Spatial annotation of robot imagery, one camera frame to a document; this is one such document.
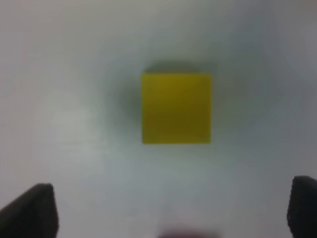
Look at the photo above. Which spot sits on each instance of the yellow cube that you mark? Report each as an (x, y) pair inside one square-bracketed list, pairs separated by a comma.
[(176, 108)]

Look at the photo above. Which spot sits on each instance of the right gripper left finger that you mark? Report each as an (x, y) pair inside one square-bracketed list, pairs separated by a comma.
[(32, 215)]

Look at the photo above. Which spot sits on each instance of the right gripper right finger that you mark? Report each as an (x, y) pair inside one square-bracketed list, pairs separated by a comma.
[(302, 208)]

